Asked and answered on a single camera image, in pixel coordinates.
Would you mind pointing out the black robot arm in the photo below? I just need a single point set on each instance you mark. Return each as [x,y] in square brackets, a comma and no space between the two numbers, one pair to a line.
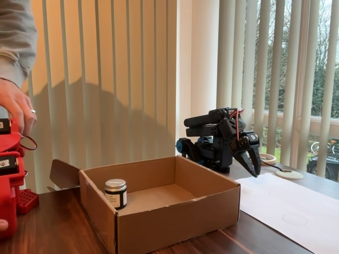
[201,129]

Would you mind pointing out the blue black table clamp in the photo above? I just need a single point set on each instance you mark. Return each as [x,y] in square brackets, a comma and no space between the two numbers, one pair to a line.
[185,148]

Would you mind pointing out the red perforated clamp block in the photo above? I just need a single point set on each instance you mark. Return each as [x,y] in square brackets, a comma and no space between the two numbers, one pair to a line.
[27,201]

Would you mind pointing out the cream vertical blind warm lit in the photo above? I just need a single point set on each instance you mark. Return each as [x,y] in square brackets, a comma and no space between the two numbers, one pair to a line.
[106,79]

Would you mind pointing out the person left hand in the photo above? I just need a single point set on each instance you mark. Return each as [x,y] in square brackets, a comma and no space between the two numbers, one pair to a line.
[3,225]

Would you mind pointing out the dark jar with silver lid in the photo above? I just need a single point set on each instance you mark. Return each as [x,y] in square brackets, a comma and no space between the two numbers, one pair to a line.
[115,195]

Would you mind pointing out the parked bicycle outside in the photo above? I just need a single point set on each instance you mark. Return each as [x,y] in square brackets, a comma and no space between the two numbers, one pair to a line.
[331,146]

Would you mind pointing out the cream vertical blind at window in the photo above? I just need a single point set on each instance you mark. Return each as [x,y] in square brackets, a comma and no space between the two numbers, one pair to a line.
[278,79]

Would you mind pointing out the white paper sheet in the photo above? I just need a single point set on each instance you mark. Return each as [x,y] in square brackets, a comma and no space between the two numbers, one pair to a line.
[291,201]

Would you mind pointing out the beige window frame rail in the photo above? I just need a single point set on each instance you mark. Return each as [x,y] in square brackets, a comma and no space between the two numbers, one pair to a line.
[320,124]

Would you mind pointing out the round white desk grommet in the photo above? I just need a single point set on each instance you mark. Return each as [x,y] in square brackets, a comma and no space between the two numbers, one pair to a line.
[290,175]

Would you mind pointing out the beige masking tape roll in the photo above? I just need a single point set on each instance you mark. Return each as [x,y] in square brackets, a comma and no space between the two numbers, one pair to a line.
[270,158]

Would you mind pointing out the person right hand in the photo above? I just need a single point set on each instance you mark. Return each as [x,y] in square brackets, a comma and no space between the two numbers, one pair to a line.
[18,105]

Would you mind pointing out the red leader arm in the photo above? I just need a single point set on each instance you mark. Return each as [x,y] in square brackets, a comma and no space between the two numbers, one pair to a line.
[8,185]

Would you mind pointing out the open brown cardboard box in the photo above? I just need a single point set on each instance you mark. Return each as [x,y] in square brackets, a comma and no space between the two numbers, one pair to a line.
[172,225]

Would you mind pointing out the grey sweater sleeve forearm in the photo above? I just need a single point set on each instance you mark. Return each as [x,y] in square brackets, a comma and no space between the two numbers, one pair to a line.
[16,39]

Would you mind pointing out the dark parked vehicle outside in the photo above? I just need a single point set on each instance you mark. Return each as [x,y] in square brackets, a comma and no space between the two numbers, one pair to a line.
[312,164]

